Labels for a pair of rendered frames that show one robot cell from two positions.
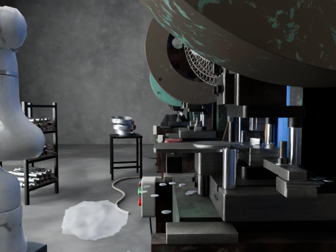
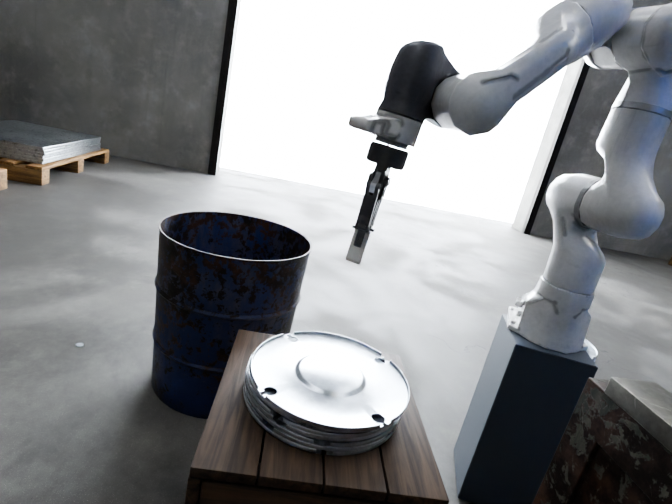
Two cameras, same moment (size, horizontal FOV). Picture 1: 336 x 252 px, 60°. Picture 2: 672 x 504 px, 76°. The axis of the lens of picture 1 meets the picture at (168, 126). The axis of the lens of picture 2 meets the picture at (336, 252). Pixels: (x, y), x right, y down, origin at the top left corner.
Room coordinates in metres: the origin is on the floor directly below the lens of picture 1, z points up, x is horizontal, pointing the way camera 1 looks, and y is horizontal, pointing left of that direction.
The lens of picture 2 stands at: (0.16, -0.37, 0.84)
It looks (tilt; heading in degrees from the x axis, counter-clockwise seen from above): 17 degrees down; 80
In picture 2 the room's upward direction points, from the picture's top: 13 degrees clockwise
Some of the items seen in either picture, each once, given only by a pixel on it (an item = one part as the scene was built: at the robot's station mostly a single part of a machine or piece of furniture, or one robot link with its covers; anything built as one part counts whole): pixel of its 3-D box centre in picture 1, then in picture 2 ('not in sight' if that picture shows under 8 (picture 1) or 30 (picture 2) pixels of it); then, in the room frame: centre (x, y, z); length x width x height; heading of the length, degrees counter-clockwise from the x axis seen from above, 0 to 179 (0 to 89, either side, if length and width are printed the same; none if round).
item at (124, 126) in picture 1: (125, 146); not in sight; (3.83, 0.57, 0.40); 0.45 x 0.40 x 0.79; 13
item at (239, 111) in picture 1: (261, 115); not in sight; (0.82, -0.26, 0.86); 0.20 x 0.16 x 0.05; 1
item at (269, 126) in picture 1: (270, 133); not in sight; (0.91, -0.32, 0.81); 0.02 x 0.02 x 0.14
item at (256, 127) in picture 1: (256, 123); not in sight; (0.82, -0.25, 0.84); 0.05 x 0.03 x 0.04; 1
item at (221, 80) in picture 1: (246, 52); not in sight; (0.82, -0.22, 1.04); 0.17 x 0.15 x 0.30; 91
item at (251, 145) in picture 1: (257, 152); not in sight; (0.82, -0.26, 0.76); 0.15 x 0.09 x 0.05; 1
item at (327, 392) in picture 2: not in sight; (330, 373); (0.31, 0.30, 0.41); 0.29 x 0.29 x 0.01
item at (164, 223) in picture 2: not in sight; (227, 309); (0.08, 0.82, 0.24); 0.42 x 0.42 x 0.48
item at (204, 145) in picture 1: (198, 166); not in sight; (0.82, -0.09, 0.72); 0.25 x 0.14 x 0.14; 91
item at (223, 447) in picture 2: not in sight; (304, 470); (0.31, 0.31, 0.18); 0.40 x 0.38 x 0.35; 87
